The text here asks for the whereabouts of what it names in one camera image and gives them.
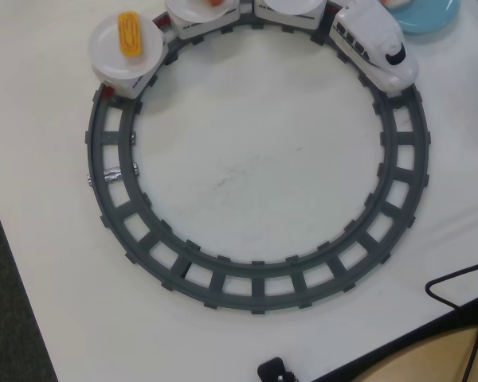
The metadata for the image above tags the yellow egg sushi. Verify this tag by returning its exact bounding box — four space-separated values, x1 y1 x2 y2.
117 11 147 67

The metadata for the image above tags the white Shinkansen toy locomotive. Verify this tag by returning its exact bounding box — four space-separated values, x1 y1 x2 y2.
328 0 419 95

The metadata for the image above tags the blue dish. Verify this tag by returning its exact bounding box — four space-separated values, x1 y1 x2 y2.
388 0 461 35

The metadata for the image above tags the grey circular toy train track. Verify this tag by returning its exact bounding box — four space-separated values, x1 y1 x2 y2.
84 0 431 315

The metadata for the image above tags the silver foil tape strip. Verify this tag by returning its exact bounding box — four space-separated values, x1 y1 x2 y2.
85 161 141 188

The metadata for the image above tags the white train wagon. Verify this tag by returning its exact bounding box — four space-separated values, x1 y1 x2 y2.
97 59 167 99
253 0 327 31
165 0 242 40

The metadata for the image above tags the black plastic device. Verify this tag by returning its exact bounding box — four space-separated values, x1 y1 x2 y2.
257 357 298 382

